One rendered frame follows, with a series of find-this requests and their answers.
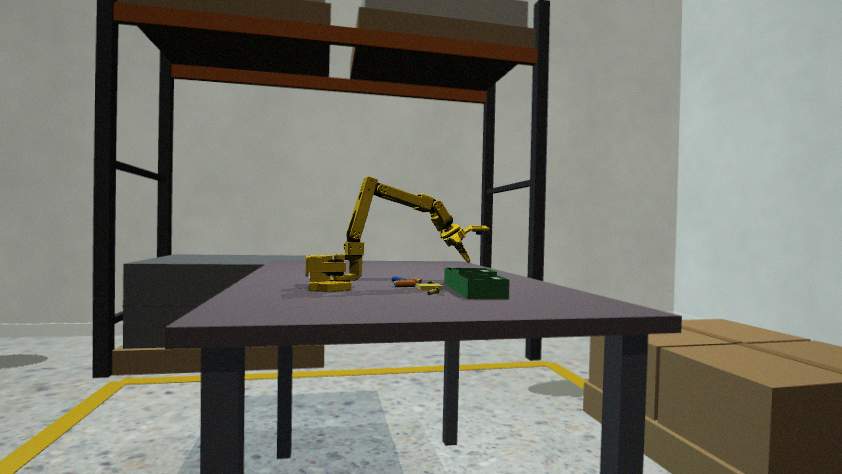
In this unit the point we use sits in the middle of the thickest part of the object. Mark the green rack of bins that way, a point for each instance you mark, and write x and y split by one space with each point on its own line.
477 283

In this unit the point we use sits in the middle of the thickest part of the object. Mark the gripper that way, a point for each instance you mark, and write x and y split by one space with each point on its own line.
453 233

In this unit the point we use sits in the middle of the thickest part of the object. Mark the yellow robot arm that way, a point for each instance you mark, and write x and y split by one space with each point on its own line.
321 267

